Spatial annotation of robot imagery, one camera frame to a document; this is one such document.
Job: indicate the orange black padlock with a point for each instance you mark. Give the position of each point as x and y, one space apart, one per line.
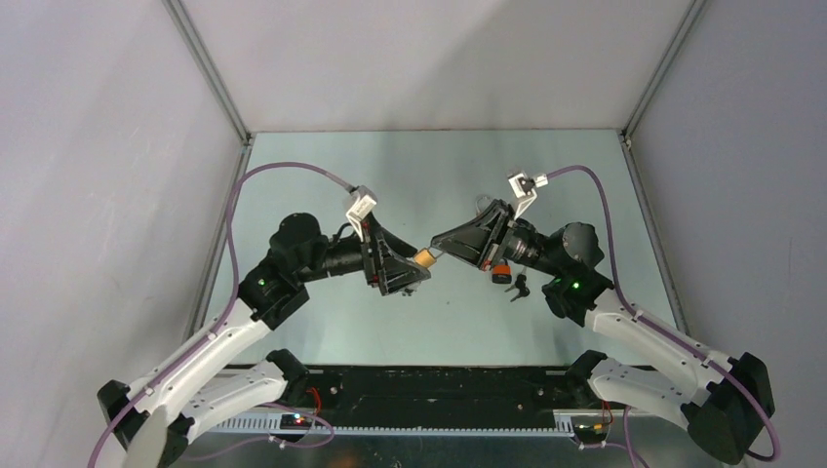
501 273

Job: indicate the large brass padlock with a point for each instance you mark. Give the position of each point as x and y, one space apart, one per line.
482 202

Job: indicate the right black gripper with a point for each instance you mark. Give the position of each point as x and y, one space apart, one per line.
486 232

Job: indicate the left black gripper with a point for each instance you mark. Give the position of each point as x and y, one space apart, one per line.
395 273

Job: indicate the right circuit board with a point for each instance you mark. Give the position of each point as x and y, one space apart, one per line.
596 428

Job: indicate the black keys bunch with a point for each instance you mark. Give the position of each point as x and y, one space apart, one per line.
519 287

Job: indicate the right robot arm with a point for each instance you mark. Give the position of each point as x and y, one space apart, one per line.
724 403

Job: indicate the circuit board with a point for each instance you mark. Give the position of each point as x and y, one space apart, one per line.
596 428
295 421

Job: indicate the left circuit board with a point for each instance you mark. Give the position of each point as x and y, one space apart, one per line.
295 421

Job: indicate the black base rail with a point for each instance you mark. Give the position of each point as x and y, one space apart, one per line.
441 398

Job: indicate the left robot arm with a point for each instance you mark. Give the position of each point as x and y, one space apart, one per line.
159 415

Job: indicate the small brass padlock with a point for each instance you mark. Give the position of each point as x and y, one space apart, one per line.
427 258

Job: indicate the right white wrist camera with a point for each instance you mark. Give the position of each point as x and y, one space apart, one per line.
524 189

